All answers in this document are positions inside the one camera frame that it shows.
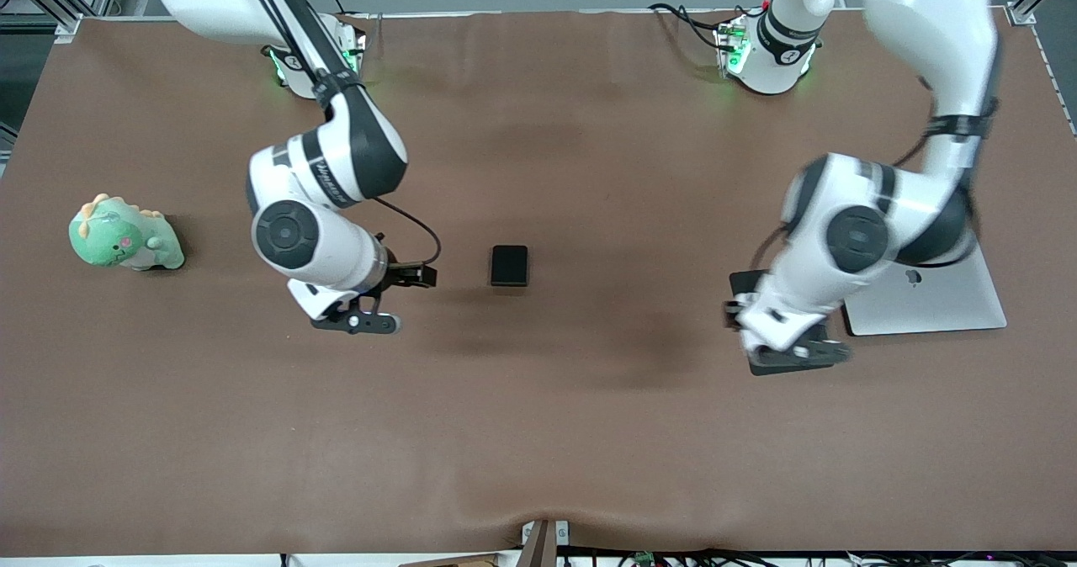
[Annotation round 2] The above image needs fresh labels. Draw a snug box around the small black phone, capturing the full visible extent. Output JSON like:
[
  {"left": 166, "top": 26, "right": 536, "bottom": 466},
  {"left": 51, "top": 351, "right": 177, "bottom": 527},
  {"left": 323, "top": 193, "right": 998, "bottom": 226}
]
[{"left": 491, "top": 245, "right": 530, "bottom": 288}]

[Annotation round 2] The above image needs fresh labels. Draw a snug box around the black mouse pad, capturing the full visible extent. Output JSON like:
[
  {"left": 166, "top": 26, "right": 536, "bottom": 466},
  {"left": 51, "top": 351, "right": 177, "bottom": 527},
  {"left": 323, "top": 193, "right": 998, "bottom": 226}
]
[{"left": 729, "top": 269, "right": 836, "bottom": 377}]

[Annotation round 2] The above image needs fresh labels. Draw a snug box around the brown table cover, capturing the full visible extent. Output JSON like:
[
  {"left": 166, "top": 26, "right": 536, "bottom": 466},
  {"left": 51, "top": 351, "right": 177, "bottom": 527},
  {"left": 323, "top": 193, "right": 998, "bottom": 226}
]
[{"left": 0, "top": 10, "right": 1077, "bottom": 556}]

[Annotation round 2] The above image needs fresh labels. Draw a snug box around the silver closed laptop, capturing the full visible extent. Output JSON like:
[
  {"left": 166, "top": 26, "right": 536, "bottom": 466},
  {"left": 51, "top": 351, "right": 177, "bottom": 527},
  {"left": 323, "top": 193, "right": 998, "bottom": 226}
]
[{"left": 843, "top": 243, "right": 1009, "bottom": 337}]

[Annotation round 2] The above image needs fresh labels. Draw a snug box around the green dinosaur plush toy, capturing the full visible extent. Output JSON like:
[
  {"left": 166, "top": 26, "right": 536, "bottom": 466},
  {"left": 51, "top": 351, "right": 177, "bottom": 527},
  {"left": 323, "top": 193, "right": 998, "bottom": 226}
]
[{"left": 68, "top": 193, "right": 186, "bottom": 272}]

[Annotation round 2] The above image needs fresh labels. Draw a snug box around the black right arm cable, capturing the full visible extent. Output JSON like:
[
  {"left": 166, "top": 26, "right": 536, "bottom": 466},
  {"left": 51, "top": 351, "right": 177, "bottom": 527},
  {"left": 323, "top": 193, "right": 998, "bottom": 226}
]
[{"left": 238, "top": 0, "right": 443, "bottom": 267}]

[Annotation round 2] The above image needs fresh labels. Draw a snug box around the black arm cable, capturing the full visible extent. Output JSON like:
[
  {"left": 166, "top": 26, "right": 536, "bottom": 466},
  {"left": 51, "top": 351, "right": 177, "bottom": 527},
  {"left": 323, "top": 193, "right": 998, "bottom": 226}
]
[
  {"left": 238, "top": 0, "right": 443, "bottom": 267},
  {"left": 749, "top": 71, "right": 1002, "bottom": 275}
]

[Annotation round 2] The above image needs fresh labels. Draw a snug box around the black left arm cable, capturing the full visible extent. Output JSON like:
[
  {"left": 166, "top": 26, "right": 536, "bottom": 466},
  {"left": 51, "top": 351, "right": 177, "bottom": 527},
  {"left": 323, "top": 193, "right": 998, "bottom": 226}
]
[{"left": 749, "top": 71, "right": 1002, "bottom": 275}]

